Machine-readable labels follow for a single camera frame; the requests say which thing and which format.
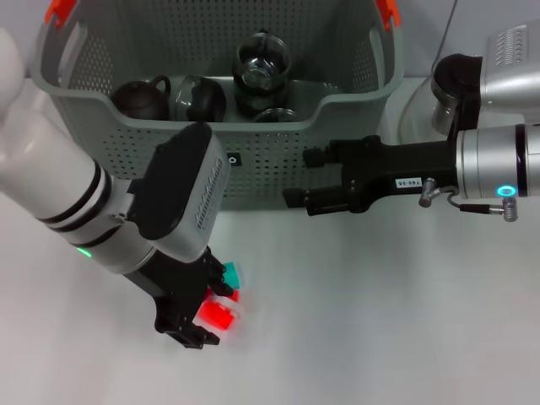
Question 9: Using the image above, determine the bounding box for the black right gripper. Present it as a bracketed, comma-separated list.
[282, 135, 459, 217]

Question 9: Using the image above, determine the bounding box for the right gripper cable with plug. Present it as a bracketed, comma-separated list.
[418, 177, 519, 223]

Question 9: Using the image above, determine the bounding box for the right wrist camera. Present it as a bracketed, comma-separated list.
[478, 19, 540, 126]

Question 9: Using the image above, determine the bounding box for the grey-green perforated storage basket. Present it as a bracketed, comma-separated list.
[32, 0, 406, 212]

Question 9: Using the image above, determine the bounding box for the glass pitcher with black lid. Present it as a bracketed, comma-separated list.
[398, 53, 484, 144]

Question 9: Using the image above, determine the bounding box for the large bright red toy brick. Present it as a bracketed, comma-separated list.
[197, 301, 235, 331]

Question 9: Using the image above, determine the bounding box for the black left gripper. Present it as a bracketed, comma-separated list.
[126, 246, 235, 350]

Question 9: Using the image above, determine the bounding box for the teal square toy brick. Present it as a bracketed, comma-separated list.
[223, 261, 245, 290]

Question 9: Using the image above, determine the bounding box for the black clay teapot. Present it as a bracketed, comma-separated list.
[111, 75, 173, 122]

